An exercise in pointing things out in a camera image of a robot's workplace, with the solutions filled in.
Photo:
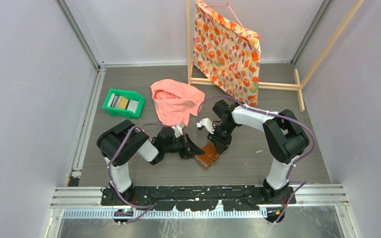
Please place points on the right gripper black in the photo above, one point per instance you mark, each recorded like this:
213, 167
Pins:
222, 144

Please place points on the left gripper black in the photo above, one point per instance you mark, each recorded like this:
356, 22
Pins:
190, 149

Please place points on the brown leather card holder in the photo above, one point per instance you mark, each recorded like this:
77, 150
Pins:
209, 158

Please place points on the green card tray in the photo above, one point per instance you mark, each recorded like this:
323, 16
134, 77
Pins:
132, 95

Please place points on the stack of cards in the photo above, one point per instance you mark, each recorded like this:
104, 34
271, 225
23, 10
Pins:
123, 103

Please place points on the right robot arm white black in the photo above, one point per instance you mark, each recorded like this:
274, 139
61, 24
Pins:
285, 138

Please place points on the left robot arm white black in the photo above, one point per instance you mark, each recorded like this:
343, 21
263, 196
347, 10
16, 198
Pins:
120, 143

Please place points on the pink cloth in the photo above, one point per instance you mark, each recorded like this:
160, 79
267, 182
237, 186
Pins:
175, 101

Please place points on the floral fabric bag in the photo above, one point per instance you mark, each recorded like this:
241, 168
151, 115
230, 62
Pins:
227, 54

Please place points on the pink hanger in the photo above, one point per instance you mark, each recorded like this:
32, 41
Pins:
227, 5

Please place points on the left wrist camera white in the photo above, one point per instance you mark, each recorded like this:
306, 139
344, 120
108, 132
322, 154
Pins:
178, 129

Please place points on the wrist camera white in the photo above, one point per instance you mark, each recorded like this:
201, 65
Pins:
206, 124
178, 129

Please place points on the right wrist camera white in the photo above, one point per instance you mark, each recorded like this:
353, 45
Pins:
206, 124

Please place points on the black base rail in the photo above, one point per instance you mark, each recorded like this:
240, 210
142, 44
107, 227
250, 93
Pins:
197, 198

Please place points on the wooden rack frame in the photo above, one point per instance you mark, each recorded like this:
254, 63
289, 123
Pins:
299, 84

